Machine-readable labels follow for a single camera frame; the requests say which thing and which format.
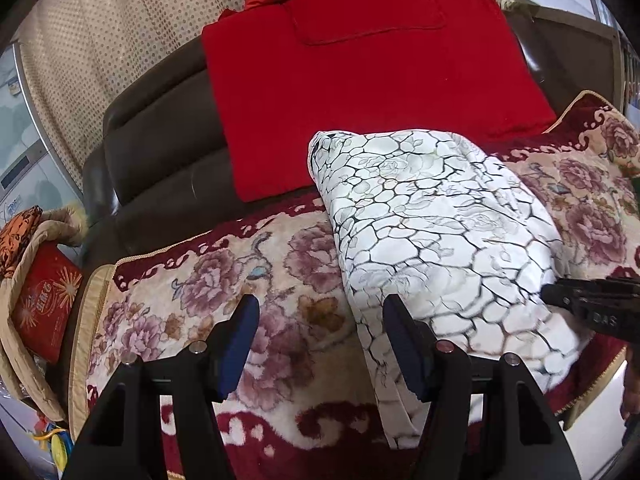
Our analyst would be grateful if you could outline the orange black patterned cloth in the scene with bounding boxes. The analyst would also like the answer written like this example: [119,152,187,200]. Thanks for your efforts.
[0,205,42,278]

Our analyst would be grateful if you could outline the dark brown leather sofa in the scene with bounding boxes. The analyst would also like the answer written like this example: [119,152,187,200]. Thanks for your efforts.
[79,8,626,271]

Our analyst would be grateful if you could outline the floral red beige blanket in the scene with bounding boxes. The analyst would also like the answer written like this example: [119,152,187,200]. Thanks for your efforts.
[63,91,639,479]

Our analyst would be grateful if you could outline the red quilt on sofa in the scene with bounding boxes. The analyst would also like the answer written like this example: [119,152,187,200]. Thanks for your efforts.
[202,0,555,202]

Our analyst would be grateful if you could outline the beige dotted curtain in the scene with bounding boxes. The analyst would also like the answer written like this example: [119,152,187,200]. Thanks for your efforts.
[18,0,256,182]

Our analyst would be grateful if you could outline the silver refrigerator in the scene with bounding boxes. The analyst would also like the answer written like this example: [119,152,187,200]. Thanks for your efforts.
[0,42,81,223]

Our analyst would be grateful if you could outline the red gift box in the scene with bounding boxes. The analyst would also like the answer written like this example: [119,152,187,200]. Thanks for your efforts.
[12,242,82,364]

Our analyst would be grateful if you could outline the blue stool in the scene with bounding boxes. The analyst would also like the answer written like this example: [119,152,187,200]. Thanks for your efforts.
[30,422,74,474]

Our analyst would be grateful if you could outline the white black-patterned coat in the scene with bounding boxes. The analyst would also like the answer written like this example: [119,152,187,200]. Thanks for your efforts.
[308,129,589,448]

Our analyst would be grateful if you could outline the beige coat on box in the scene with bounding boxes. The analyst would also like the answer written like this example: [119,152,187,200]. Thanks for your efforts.
[1,203,88,422]

